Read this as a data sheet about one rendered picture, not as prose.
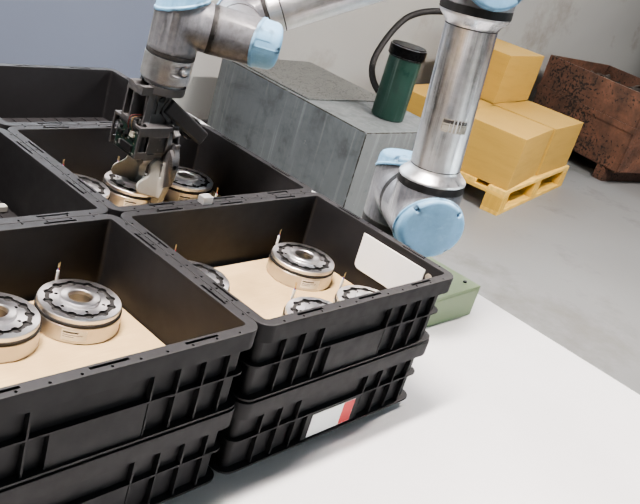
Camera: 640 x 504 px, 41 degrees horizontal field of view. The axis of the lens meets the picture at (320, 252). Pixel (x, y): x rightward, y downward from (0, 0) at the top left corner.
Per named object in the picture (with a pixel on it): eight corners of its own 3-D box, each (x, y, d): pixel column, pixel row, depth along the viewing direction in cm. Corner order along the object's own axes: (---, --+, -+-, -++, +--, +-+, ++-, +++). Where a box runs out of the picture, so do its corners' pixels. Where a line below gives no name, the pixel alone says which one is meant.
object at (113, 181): (141, 170, 148) (142, 167, 148) (176, 195, 142) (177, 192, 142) (91, 173, 140) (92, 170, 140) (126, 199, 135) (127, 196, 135)
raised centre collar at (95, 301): (86, 287, 106) (87, 282, 106) (108, 306, 103) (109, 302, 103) (51, 293, 103) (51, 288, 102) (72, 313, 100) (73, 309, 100)
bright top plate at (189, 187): (185, 166, 156) (186, 163, 156) (224, 189, 151) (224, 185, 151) (143, 171, 148) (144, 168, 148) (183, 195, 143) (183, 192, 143)
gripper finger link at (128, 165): (98, 186, 139) (116, 141, 135) (128, 184, 144) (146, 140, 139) (107, 198, 138) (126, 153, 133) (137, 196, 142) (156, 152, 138)
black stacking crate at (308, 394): (281, 308, 150) (299, 249, 145) (409, 403, 134) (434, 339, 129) (86, 357, 121) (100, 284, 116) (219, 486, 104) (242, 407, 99)
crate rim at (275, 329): (313, 204, 142) (317, 190, 141) (453, 290, 126) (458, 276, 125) (111, 228, 113) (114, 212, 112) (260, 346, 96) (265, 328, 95)
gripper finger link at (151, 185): (126, 214, 135) (131, 156, 133) (156, 211, 139) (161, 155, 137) (138, 219, 133) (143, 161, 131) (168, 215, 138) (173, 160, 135)
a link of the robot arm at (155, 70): (174, 47, 134) (206, 66, 129) (167, 74, 135) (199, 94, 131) (135, 44, 128) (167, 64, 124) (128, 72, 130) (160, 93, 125)
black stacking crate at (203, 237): (298, 254, 146) (316, 194, 141) (431, 344, 129) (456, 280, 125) (100, 291, 116) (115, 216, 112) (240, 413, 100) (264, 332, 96)
